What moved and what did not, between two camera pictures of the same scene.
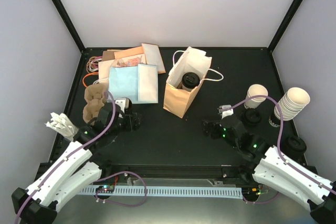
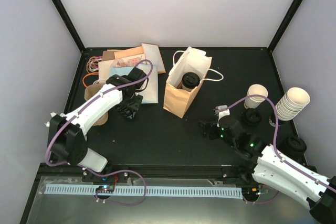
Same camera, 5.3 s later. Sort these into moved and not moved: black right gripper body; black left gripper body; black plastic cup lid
Moved: black left gripper body
Not moved: black plastic cup lid; black right gripper body
